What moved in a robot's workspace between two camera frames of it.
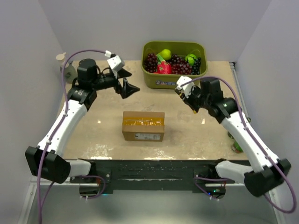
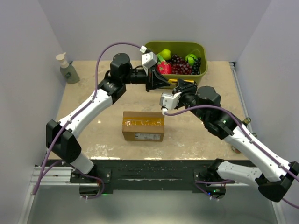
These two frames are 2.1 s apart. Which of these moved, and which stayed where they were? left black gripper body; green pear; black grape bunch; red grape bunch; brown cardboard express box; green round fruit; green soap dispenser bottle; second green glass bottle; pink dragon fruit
Moved: left black gripper body
Stayed: second green glass bottle; black grape bunch; green soap dispenser bottle; pink dragon fruit; brown cardboard express box; red grape bunch; green pear; green round fruit
